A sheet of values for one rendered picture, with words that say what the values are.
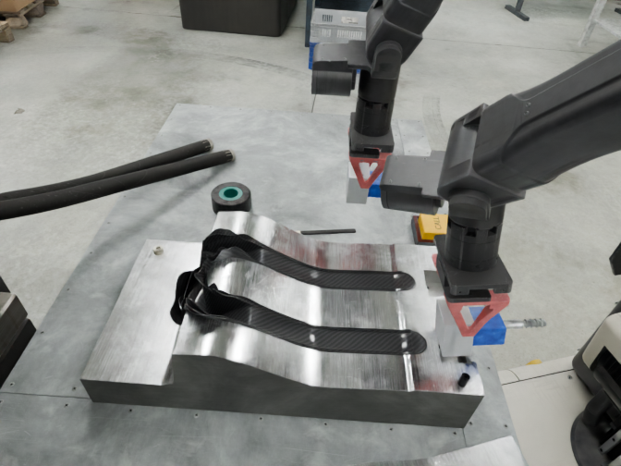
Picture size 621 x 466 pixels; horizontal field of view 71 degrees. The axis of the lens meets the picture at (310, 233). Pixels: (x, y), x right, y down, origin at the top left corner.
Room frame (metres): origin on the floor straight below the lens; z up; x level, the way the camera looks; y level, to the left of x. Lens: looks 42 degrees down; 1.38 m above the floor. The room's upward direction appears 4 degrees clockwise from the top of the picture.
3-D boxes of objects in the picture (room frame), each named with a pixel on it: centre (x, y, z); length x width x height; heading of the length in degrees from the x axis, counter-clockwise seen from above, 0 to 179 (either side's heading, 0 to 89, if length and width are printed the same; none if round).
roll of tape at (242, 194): (0.71, 0.17, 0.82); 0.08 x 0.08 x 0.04
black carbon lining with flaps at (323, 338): (0.39, 0.01, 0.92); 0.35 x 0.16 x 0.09; 90
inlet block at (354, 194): (0.64, -0.12, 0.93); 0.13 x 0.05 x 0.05; 90
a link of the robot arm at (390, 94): (0.63, -0.08, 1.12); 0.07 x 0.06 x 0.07; 90
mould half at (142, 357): (0.40, 0.03, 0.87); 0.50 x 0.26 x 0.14; 90
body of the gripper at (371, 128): (0.64, -0.08, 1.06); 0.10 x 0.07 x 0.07; 0
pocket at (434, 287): (0.45, -0.20, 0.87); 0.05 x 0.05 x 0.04; 0
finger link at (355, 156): (0.62, -0.09, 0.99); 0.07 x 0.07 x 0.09; 0
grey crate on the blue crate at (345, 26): (3.68, -0.19, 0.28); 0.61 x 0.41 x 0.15; 87
